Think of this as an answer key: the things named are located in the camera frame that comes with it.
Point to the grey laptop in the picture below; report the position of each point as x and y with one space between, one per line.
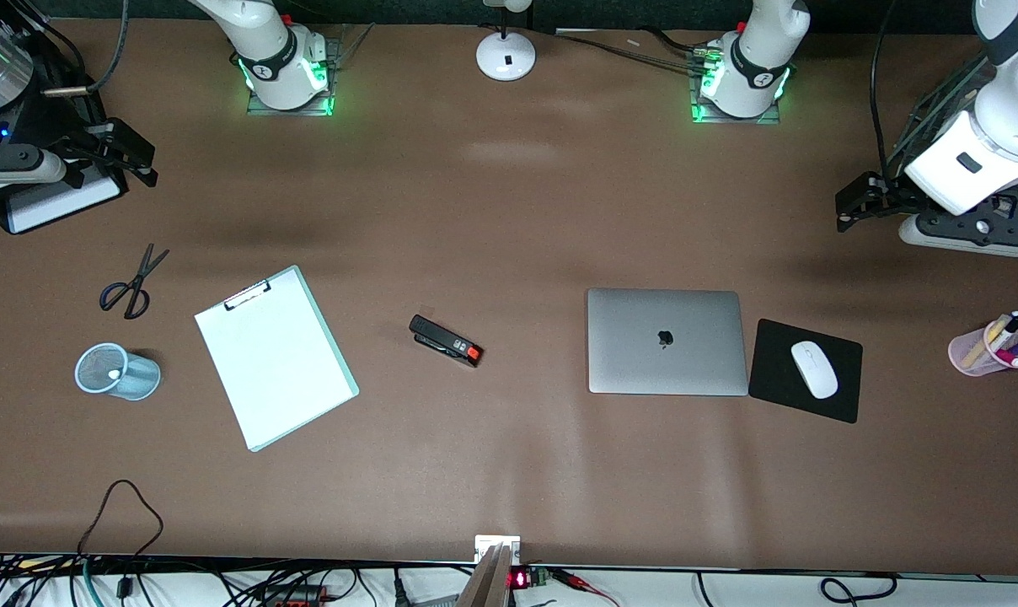
665 362

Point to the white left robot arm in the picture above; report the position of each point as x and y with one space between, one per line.
753 76

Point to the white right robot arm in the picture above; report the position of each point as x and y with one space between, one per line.
281 63

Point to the black capped marker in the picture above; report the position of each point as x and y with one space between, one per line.
1011 322

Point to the yellow pen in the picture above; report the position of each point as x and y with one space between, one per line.
981 346

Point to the pink translucent pen cup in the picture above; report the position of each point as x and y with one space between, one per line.
968 354

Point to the white computer mouse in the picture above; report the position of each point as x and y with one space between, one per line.
815 371

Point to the black mouse pad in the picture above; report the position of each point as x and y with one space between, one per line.
779 388

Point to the light blue mesh pen cup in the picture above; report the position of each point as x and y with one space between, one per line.
138 375

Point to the white paper sheet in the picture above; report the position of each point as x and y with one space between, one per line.
273 362

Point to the teal clipboard with metal clip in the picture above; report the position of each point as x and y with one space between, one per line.
340 371

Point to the black stapler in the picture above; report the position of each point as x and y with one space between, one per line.
442 340

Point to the white round lamp base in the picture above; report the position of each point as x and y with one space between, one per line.
506 57

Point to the black power strip red switches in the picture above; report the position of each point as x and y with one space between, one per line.
294 595

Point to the circuit board red display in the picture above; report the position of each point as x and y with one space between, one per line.
527 578

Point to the small white box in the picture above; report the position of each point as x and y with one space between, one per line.
485 544

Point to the grey wooden stand post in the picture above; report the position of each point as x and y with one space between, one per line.
488 582

